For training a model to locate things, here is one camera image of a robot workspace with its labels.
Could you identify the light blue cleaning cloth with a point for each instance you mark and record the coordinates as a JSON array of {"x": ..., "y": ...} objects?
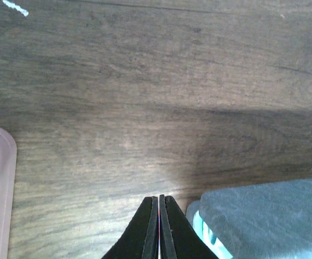
[{"x": 270, "y": 220}]

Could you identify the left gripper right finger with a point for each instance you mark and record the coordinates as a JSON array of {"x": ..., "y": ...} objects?
[{"x": 178, "y": 239}]

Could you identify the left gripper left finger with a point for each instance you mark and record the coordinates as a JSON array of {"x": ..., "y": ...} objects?
[{"x": 140, "y": 238}]

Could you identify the green glasses case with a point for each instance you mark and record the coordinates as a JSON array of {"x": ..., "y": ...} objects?
[{"x": 204, "y": 232}]

